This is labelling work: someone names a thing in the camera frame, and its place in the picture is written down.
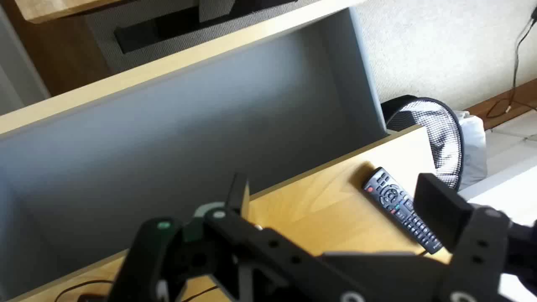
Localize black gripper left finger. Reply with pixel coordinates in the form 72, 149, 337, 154
107, 171, 359, 302

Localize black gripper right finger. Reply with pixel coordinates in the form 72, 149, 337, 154
412, 173, 537, 302

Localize black remote control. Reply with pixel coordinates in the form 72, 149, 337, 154
360, 166, 446, 257

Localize open drawer with grey inside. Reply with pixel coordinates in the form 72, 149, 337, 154
0, 0, 391, 300

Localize robot stand with wooden board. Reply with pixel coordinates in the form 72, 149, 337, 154
13, 0, 298, 97

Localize thin black wall cable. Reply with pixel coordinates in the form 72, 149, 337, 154
485, 5, 537, 121

